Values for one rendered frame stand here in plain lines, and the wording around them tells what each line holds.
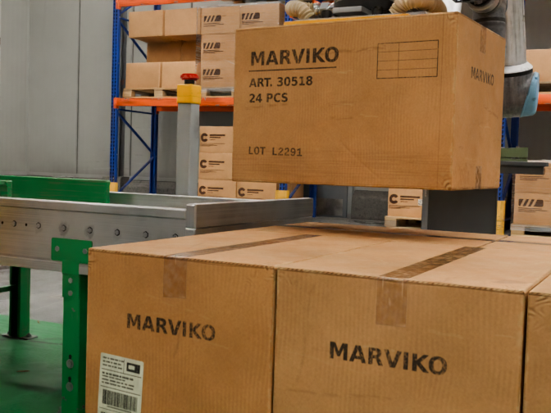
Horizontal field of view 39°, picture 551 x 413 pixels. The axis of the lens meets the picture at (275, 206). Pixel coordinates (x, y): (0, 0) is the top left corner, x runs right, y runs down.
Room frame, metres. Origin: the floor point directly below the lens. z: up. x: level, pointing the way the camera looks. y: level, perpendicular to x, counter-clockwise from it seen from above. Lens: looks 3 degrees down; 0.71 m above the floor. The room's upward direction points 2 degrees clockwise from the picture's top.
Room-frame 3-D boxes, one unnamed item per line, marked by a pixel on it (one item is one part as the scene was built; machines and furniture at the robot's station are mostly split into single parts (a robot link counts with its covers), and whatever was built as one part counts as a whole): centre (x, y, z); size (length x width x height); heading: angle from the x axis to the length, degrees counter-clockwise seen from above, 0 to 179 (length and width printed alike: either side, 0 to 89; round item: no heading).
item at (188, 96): (2.90, 0.34, 0.50); 0.07 x 0.07 x 1.00; 63
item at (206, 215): (2.19, 0.05, 0.58); 0.70 x 0.03 x 0.06; 153
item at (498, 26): (2.24, -0.59, 1.08); 0.12 x 0.09 x 0.12; 67
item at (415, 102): (2.06, -0.24, 0.87); 0.60 x 0.40 x 0.40; 59
